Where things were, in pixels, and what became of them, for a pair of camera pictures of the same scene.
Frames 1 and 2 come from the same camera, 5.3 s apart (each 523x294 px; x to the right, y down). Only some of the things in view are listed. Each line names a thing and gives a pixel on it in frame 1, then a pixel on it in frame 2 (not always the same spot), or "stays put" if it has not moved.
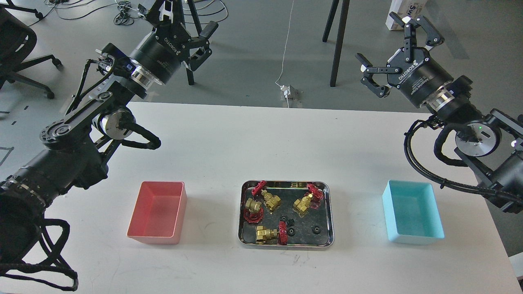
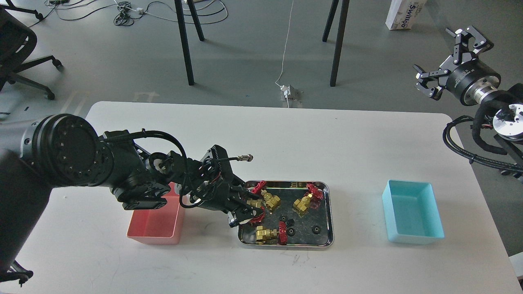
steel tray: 286,214 stays put
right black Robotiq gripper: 410,70 -> 470,80
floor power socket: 289,92 stays put
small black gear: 316,230 stays put
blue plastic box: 411,213 stays put
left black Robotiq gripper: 161,54 -> 221,195
